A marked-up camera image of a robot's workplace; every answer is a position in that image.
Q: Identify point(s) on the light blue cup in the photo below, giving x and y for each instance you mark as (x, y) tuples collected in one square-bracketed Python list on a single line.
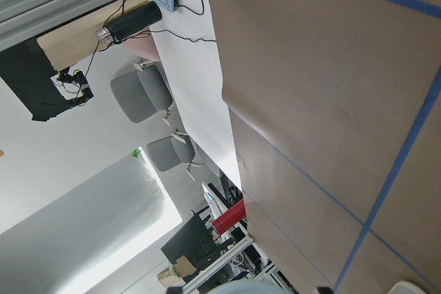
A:
[(248, 287)]

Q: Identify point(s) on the red cylinder bottle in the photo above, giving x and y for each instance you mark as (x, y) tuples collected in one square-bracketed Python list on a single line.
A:
[(228, 219)]

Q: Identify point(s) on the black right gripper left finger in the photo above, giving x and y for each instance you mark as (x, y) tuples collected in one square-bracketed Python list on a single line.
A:
[(174, 290)]

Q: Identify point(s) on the black water bottle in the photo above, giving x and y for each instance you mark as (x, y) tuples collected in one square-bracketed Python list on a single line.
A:
[(119, 29)]

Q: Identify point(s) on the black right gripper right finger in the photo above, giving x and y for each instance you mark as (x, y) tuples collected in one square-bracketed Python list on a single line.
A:
[(324, 290)]

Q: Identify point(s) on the grey office chair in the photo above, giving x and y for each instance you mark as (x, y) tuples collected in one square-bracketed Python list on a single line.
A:
[(173, 150), (142, 93)]

